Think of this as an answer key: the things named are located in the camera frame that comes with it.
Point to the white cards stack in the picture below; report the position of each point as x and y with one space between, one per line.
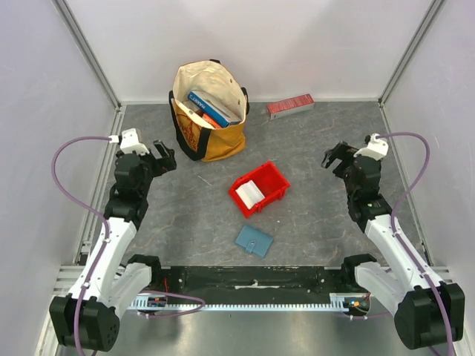
250 194

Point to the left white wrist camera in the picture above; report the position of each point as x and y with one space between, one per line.
130 142

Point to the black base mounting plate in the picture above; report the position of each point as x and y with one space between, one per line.
312 278

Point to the orange book in bag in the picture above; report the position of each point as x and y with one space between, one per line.
210 121

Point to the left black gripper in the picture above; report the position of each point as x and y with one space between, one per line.
164 164

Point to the yellow canvas tote bag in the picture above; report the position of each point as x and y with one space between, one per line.
199 140

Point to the red plastic bin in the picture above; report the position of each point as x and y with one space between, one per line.
270 181

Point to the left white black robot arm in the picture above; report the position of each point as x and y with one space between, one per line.
88 316

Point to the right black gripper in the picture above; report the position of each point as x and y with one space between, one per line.
340 159

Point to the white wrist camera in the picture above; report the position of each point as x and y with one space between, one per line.
130 142
376 148

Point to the red rectangular carton box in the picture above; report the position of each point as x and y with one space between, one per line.
290 106

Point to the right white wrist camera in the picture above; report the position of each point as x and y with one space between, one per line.
376 148

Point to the blue book in bag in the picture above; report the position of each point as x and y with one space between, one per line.
209 105

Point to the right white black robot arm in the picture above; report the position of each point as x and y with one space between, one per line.
426 310

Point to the grey slotted cable duct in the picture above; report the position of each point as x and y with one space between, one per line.
159 303

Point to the blue leather card holder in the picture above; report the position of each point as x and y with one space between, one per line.
254 241

